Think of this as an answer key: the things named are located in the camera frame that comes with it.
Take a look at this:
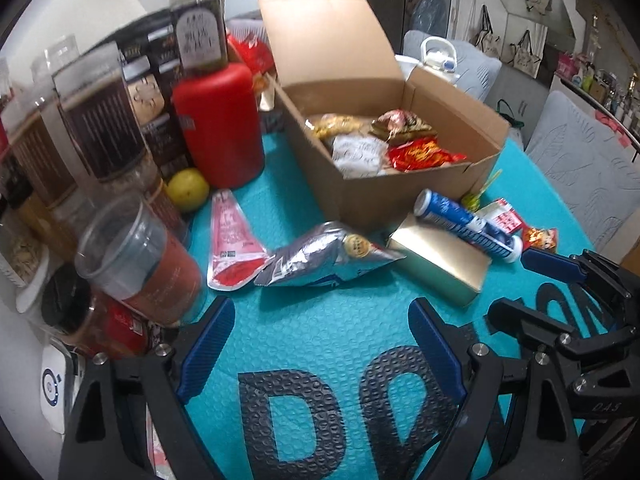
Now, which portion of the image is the silver foil snack bag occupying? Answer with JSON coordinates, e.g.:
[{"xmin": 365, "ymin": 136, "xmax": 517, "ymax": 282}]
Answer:
[{"xmin": 254, "ymin": 221, "xmax": 405, "ymax": 287}]

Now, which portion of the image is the white thermos pot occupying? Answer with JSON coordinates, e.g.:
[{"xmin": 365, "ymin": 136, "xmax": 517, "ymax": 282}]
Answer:
[{"xmin": 420, "ymin": 36, "xmax": 459, "ymax": 84}]

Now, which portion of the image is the yellow waffle snack bag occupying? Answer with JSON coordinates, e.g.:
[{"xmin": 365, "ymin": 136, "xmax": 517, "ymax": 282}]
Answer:
[{"xmin": 305, "ymin": 114, "xmax": 372, "ymax": 141}]

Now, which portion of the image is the large red snack bag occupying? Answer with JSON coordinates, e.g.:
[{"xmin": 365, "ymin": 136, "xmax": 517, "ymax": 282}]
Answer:
[{"xmin": 387, "ymin": 136, "xmax": 468, "ymax": 172}]

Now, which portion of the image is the white bread packet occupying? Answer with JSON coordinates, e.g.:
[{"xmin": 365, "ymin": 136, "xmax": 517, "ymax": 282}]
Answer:
[{"xmin": 332, "ymin": 134, "xmax": 388, "ymax": 179}]

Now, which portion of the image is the blue tube package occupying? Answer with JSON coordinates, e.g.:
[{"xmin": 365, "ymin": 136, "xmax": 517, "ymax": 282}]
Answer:
[{"xmin": 413, "ymin": 188, "xmax": 523, "ymax": 263}]

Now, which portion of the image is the orange label clear jar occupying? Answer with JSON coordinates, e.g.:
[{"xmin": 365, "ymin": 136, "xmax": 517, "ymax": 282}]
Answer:
[{"xmin": 75, "ymin": 192, "xmax": 204, "ymax": 327}]

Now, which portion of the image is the far grey covered chair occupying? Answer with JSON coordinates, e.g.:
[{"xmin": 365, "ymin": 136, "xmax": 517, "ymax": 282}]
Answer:
[{"xmin": 402, "ymin": 30, "xmax": 502, "ymax": 102}]

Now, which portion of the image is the red white flat packet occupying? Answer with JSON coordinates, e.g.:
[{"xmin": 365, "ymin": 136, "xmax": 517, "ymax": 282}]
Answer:
[{"xmin": 477, "ymin": 198, "xmax": 525, "ymax": 235}]

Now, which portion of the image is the grey covered chair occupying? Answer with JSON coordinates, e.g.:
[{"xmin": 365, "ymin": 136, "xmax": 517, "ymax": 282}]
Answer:
[
  {"xmin": 525, "ymin": 91, "xmax": 639, "ymax": 250},
  {"xmin": 402, "ymin": 30, "xmax": 502, "ymax": 102}
]

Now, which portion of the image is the red label dark-lid jar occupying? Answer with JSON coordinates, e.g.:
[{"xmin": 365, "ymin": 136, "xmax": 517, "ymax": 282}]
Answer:
[{"xmin": 40, "ymin": 263, "xmax": 149, "ymax": 359}]

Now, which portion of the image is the open cardboard box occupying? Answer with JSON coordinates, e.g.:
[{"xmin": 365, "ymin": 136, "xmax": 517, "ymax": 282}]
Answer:
[{"xmin": 258, "ymin": 0, "xmax": 508, "ymax": 231}]

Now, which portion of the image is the dark jar on canister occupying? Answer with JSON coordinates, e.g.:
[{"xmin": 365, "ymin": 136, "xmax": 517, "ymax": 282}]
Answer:
[{"xmin": 169, "ymin": 0, "xmax": 228, "ymax": 78}]

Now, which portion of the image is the pink cone pouch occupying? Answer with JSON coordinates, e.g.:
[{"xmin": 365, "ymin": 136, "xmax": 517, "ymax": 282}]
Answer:
[{"xmin": 207, "ymin": 190, "xmax": 271, "ymax": 292}]

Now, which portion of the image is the gold paper box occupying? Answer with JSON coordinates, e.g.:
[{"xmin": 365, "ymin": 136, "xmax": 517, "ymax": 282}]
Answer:
[{"xmin": 387, "ymin": 214, "xmax": 491, "ymax": 307}]

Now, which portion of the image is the dark label tall jar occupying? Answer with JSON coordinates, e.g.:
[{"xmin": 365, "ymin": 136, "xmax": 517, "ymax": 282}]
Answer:
[{"xmin": 53, "ymin": 42, "xmax": 165, "ymax": 202}]

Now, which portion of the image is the green lollipop yellow stick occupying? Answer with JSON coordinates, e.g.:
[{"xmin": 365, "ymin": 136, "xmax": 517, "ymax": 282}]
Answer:
[{"xmin": 460, "ymin": 169, "xmax": 502, "ymax": 212}]

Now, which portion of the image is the red canister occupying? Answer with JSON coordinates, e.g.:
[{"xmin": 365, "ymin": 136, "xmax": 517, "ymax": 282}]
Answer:
[{"xmin": 171, "ymin": 63, "xmax": 265, "ymax": 190}]

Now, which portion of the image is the brown cereal bag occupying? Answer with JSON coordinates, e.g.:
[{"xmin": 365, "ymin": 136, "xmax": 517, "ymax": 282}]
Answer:
[{"xmin": 370, "ymin": 110, "xmax": 437, "ymax": 146}]

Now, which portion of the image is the near grey covered chair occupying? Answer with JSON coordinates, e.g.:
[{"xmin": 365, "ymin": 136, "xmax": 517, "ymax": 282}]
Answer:
[{"xmin": 525, "ymin": 91, "xmax": 639, "ymax": 250}]

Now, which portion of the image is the small red snack packet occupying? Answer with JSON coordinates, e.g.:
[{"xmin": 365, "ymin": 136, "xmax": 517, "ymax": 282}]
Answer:
[{"xmin": 522, "ymin": 226, "xmax": 559, "ymax": 252}]

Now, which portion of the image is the yellow green fruit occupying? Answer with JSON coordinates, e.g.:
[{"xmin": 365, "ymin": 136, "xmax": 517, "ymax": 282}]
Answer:
[{"xmin": 167, "ymin": 168, "xmax": 209, "ymax": 214}]

